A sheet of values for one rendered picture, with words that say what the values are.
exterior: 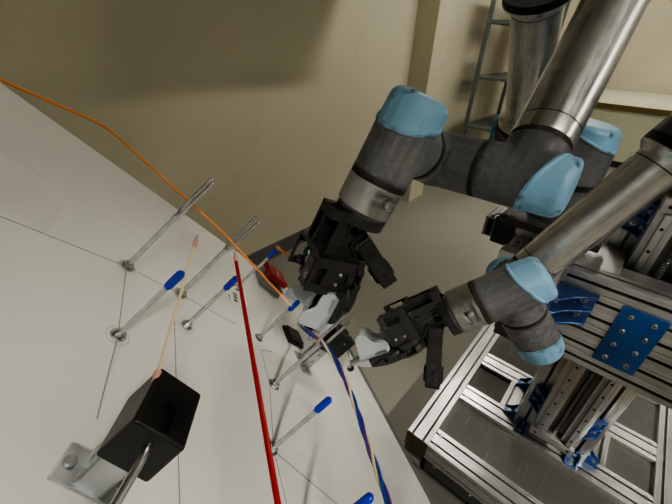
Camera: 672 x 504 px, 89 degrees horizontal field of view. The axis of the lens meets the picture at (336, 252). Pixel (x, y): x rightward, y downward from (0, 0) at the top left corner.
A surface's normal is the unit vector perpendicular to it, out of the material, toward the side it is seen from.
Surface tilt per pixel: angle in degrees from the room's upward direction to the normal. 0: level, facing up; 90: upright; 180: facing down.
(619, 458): 0
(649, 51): 90
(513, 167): 59
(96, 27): 90
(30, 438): 50
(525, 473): 0
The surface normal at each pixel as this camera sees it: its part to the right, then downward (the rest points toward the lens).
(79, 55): 0.75, 0.37
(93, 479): 0.15, 0.30
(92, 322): 0.73, -0.67
